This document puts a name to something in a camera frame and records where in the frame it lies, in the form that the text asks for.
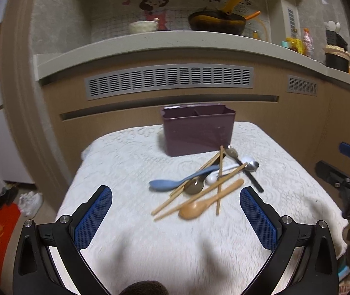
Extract metal spoon black handle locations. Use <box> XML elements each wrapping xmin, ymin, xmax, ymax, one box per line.
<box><xmin>243</xmin><ymin>160</ymin><xmax>264</xmax><ymax>193</ymax></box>

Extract wooden chopstick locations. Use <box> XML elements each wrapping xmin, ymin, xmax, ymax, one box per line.
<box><xmin>169</xmin><ymin>152</ymin><xmax>220</xmax><ymax>197</ymax></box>
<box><xmin>216</xmin><ymin>144</ymin><xmax>225</xmax><ymax>216</ymax></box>
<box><xmin>154</xmin><ymin>164</ymin><xmax>245</xmax><ymax>221</ymax></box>
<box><xmin>152</xmin><ymin>162</ymin><xmax>250</xmax><ymax>216</ymax></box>

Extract white plastic spoon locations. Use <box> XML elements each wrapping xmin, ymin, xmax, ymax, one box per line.
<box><xmin>205</xmin><ymin>156</ymin><xmax>255</xmax><ymax>185</ymax></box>

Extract small grey vent grille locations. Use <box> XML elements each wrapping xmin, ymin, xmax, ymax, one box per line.
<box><xmin>287</xmin><ymin>75</ymin><xmax>318</xmax><ymax>96</ymax></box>

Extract black pot with lid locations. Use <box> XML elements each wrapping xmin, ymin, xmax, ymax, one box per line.
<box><xmin>324</xmin><ymin>45</ymin><xmax>350</xmax><ymax>73</ymax></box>

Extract wooden spoon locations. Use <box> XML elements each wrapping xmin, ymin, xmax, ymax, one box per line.
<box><xmin>178</xmin><ymin>178</ymin><xmax>244</xmax><ymax>221</ymax></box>

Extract orange drink bottle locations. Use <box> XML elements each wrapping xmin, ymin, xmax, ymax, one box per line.
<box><xmin>303</xmin><ymin>28</ymin><xmax>314</xmax><ymax>59</ymax></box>

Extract white lace tablecloth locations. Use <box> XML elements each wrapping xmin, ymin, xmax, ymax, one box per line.
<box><xmin>58</xmin><ymin>122</ymin><xmax>347</xmax><ymax>294</ymax></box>

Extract yellow container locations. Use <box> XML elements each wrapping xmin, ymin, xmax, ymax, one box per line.
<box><xmin>286</xmin><ymin>37</ymin><xmax>306</xmax><ymax>55</ymax></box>

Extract dark metal spoon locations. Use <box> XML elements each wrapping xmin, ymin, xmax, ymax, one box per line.
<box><xmin>183</xmin><ymin>176</ymin><xmax>205</xmax><ymax>195</ymax></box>

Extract purple plastic utensil caddy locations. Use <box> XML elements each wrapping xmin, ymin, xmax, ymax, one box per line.
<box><xmin>161</xmin><ymin>103</ymin><xmax>236</xmax><ymax>157</ymax></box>

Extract blue plastic spoon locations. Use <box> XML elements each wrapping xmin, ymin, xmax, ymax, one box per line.
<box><xmin>149</xmin><ymin>164</ymin><xmax>220</xmax><ymax>192</ymax></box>

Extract large grey vent grille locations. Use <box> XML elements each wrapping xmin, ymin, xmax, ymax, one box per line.
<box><xmin>84</xmin><ymin>63</ymin><xmax>254</xmax><ymax>101</ymax></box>

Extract white ceramic bowl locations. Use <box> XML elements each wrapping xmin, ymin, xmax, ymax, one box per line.
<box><xmin>129</xmin><ymin>17</ymin><xmax>160</xmax><ymax>34</ymax></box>

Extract black wok yellow handle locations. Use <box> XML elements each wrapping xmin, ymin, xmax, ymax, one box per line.
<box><xmin>188</xmin><ymin>0</ymin><xmax>261</xmax><ymax>35</ymax></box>

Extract cartoon wall sticker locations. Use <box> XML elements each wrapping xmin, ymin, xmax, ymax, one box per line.
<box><xmin>139</xmin><ymin>0</ymin><xmax>174</xmax><ymax>31</ymax></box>

